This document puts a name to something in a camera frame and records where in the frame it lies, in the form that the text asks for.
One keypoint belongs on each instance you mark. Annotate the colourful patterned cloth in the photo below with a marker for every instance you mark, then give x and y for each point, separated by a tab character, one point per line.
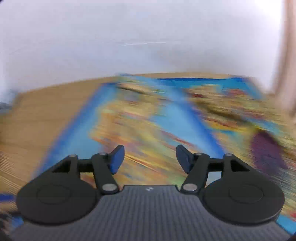
150	111

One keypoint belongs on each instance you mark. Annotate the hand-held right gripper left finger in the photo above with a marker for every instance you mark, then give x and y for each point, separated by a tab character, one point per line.
117	160

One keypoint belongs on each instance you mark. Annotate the bamboo mat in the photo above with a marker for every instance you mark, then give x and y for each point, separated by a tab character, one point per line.
34	120

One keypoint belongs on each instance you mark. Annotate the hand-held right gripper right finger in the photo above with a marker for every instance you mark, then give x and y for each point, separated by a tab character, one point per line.
183	160

